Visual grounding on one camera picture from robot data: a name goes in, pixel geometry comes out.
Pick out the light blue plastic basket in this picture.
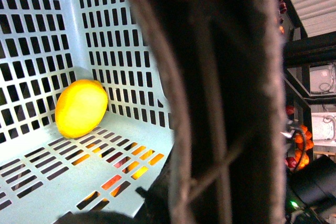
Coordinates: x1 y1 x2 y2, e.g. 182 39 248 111
1 0 173 223

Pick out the yellow lemon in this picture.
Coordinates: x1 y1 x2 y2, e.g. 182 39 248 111
55 79 108 138

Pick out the brown basket handle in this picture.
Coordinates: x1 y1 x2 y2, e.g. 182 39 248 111
129 0 286 223

